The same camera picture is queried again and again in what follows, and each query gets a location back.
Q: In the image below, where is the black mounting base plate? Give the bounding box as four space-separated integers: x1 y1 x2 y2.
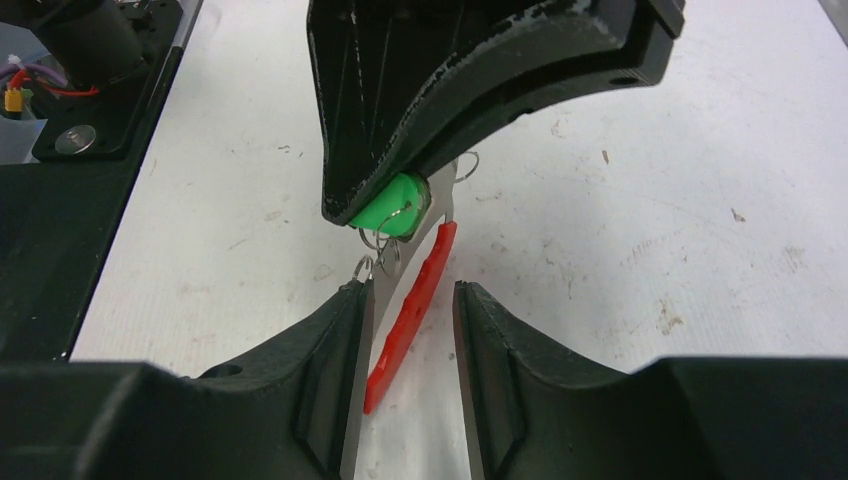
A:
1 1 201 363

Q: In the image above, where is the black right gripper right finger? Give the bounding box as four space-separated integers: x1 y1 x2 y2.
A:
453 282 847 479

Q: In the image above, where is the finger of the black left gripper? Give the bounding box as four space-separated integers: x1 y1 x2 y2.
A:
404 1 685 175
306 0 531 228

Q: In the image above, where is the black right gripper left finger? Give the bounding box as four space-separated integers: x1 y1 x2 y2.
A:
1 280 373 479

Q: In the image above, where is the green key tag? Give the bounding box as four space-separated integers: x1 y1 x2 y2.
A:
349 173 430 237

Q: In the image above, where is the steel key holder red handle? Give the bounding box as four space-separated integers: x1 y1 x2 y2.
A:
353 151 480 415

